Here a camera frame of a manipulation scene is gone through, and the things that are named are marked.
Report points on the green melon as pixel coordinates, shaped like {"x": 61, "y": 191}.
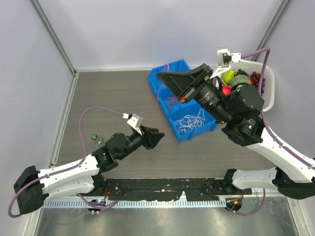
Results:
{"x": 239, "y": 80}

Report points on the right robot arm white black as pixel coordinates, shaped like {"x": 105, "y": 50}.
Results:
{"x": 240, "y": 113}

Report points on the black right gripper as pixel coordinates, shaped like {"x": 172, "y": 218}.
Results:
{"x": 186, "y": 85}

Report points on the blue three-compartment bin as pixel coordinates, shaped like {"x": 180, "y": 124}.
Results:
{"x": 186, "y": 120}

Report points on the clear glass bottle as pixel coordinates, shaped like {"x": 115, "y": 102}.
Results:
{"x": 97, "y": 141}

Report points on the white fruit basket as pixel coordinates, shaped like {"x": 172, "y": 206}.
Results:
{"x": 268, "y": 80}

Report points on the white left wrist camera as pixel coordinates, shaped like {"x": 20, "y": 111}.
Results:
{"x": 135, "y": 121}

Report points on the red apple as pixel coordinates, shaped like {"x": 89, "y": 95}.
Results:
{"x": 226, "y": 90}

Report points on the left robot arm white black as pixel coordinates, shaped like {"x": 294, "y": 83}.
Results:
{"x": 35, "y": 187}

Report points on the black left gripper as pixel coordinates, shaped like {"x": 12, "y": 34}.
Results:
{"x": 150, "y": 136}

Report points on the perforated cable duct strip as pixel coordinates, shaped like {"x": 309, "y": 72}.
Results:
{"x": 77, "y": 203}

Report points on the dark red grape bunch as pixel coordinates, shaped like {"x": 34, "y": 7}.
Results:
{"x": 254, "y": 77}

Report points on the green yellow pear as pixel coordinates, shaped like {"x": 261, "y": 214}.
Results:
{"x": 228, "y": 76}

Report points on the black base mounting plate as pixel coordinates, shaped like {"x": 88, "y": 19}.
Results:
{"x": 165, "y": 189}

